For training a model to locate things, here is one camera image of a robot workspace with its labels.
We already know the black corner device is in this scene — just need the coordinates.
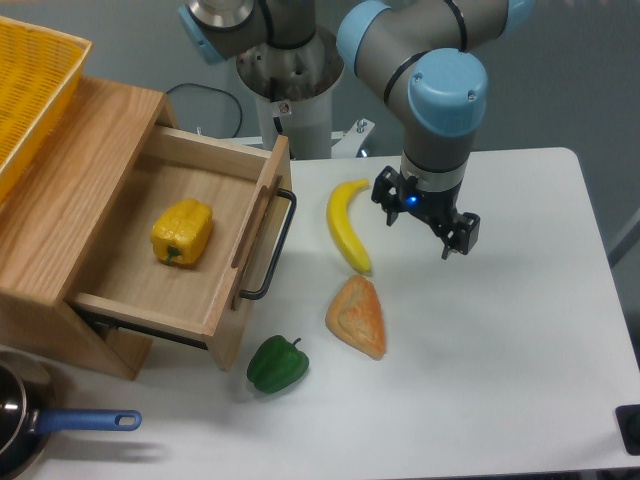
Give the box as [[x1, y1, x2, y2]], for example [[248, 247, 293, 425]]
[[615, 404, 640, 456]]

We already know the green bell pepper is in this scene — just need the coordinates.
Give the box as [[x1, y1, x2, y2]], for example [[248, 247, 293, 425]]
[[246, 335, 310, 394]]

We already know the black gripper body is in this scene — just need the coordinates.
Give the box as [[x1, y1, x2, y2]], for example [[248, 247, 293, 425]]
[[388, 168, 461, 234]]

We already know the wooden top drawer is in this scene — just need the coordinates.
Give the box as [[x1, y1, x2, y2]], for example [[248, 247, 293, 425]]
[[68, 127, 295, 371]]

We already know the blue handled frying pan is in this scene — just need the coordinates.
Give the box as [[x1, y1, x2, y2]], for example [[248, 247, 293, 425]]
[[1, 351, 142, 479]]

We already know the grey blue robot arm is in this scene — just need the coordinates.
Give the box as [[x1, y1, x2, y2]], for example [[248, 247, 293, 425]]
[[178, 1, 534, 254]]

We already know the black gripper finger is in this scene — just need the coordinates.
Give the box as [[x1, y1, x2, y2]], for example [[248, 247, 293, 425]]
[[371, 166, 403, 226], [441, 212, 481, 259]]

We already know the wooden drawer cabinet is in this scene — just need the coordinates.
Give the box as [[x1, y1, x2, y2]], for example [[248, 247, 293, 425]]
[[1, 77, 177, 380]]

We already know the yellow bell pepper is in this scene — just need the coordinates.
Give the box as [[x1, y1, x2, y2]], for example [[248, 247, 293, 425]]
[[150, 198, 213, 266]]

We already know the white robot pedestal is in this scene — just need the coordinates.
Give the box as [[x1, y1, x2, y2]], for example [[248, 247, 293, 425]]
[[236, 27, 344, 160]]

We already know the black cable loop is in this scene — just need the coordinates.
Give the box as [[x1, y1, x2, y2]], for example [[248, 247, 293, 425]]
[[164, 82, 244, 140]]

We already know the yellow plastic basket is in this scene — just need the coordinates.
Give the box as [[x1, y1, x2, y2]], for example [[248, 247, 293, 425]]
[[1, 17, 92, 199]]

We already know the triangular pastry bread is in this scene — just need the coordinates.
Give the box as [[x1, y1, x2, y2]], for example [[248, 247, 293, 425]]
[[325, 275, 386, 360]]

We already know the yellow banana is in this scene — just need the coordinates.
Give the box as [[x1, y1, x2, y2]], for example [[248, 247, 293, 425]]
[[326, 179, 372, 275]]

